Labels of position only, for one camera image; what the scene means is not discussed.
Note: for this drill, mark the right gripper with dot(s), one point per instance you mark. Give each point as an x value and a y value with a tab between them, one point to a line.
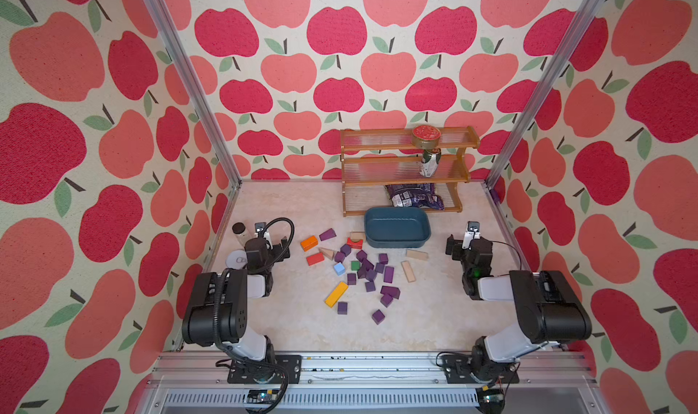
470	253

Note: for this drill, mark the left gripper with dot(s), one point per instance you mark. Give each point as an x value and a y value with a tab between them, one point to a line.
258	250

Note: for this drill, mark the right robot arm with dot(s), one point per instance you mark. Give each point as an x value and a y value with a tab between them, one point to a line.
548	313

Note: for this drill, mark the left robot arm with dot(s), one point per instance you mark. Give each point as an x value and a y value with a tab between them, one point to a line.
217	315

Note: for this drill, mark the teal plastic storage bin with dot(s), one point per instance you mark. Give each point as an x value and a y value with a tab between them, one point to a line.
393	227

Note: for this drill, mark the yellow can white lid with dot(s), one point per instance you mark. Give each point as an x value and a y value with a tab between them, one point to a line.
236	260

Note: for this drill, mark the glass jar black lid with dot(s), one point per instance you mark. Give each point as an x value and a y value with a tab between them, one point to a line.
242	233

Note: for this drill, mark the orange wooden block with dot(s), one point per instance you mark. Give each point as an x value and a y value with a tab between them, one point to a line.
309	244

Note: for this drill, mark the red rectangular block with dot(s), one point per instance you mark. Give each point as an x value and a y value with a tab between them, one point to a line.
315	259

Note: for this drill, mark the natural wood long block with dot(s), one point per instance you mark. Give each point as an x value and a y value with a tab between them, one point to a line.
408	271

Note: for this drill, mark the natural wood triangle block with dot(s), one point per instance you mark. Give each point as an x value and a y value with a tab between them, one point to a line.
329	254

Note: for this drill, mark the purple wedge block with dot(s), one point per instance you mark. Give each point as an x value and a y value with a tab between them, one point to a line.
328	234

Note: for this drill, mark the light blue cube block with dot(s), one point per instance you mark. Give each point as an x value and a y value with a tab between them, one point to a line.
339	269

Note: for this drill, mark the yellow long block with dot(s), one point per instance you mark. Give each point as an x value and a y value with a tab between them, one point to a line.
335	296

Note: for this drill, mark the purple snack bag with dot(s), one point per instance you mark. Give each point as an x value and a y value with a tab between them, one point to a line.
422	195

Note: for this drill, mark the purple flat block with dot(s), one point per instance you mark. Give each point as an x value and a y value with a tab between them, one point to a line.
393	292

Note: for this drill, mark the natural wood cube block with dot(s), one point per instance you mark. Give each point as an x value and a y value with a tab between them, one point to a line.
357	236

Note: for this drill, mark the red arch block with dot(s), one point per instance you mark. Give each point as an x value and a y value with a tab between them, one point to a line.
356	244

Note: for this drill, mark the small green white bottle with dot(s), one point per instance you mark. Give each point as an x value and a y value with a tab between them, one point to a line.
430	162

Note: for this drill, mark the wooden three-tier shelf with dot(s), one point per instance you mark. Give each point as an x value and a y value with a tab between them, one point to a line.
367	167

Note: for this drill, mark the red lidded tin can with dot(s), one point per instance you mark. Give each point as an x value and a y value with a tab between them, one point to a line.
426	137

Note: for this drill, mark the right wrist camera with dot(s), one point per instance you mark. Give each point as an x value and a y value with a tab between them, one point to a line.
472	232

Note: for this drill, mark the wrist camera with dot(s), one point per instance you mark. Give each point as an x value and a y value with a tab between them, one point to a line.
260	231
472	232

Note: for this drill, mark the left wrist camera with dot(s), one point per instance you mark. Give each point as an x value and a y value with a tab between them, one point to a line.
260	231

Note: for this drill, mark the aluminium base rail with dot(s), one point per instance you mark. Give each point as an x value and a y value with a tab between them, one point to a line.
198	381

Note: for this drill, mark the left aluminium frame post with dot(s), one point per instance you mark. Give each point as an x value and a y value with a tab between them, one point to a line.
185	68

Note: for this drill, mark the aluminium frame post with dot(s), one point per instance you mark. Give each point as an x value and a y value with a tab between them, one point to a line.
580	23
185	68

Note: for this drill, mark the right aluminium frame post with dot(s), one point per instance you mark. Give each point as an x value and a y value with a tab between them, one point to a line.
580	23

